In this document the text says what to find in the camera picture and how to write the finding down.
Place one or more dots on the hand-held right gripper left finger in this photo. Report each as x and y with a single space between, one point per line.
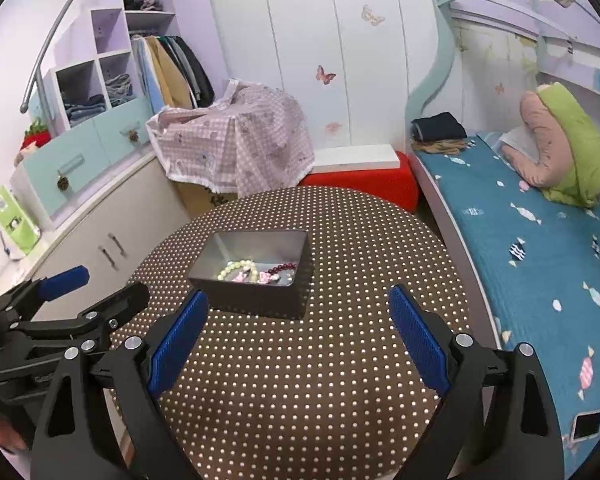
177 340

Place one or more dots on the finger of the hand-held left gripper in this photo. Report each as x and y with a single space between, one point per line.
125 300
62 280

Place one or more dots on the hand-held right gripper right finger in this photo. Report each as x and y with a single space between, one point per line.
420 340

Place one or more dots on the grey metal tin box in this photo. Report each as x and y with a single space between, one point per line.
260 305

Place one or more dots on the green and white box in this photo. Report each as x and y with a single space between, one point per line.
15 225

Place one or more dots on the white cabinet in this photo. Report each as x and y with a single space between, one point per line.
130 220

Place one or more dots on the brown polka dot tablecloth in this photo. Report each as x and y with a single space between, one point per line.
305 385

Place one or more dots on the cardboard box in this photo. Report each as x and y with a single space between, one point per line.
200 200

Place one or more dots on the teal drawer cabinet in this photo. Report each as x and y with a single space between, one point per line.
80 152

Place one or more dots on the teal candy print bed sheet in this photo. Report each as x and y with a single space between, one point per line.
530 260

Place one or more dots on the red strawberry plush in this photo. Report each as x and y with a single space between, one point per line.
35 137

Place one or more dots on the red stool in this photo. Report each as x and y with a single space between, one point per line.
370 185

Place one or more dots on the folded jeans stack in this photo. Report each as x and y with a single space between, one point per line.
119 90
85 109

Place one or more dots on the grey metal handrail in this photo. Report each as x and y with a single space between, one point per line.
24 102

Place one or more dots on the black smartphone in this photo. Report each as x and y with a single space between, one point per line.
587 425

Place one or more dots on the folded tan clothes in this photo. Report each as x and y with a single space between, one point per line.
442 146

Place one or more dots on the folded dark clothes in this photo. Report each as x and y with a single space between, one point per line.
437 127

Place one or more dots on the pink checked cloth cover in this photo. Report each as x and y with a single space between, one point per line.
260 130

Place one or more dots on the white pillow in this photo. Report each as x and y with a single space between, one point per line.
520 142

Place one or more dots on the row of hanging clothes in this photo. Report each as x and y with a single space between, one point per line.
175 70

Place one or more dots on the pink pillow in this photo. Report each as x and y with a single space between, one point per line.
545 140

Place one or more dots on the pink and green pillows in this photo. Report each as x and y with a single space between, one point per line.
580 150

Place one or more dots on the purple shelf unit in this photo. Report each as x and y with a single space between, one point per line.
110 25

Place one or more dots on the dark clothes pile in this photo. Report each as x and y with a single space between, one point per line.
142 2

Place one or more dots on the white wardrobe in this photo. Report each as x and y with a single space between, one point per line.
290 35

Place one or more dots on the teal bunk bed frame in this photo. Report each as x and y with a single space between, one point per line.
445 20

